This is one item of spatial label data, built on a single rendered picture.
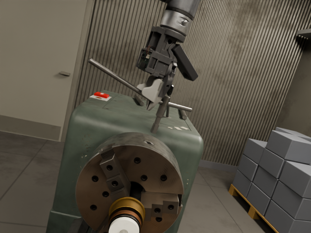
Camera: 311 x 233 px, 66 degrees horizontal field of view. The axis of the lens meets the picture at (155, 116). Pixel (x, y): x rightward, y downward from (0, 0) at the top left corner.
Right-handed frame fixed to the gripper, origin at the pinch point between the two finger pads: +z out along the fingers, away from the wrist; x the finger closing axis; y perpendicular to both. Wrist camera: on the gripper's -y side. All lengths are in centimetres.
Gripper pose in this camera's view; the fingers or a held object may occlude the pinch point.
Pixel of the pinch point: (151, 106)
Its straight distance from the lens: 66.8
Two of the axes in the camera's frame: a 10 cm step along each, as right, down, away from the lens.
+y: -8.3, -2.2, -5.2
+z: -3.6, 9.1, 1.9
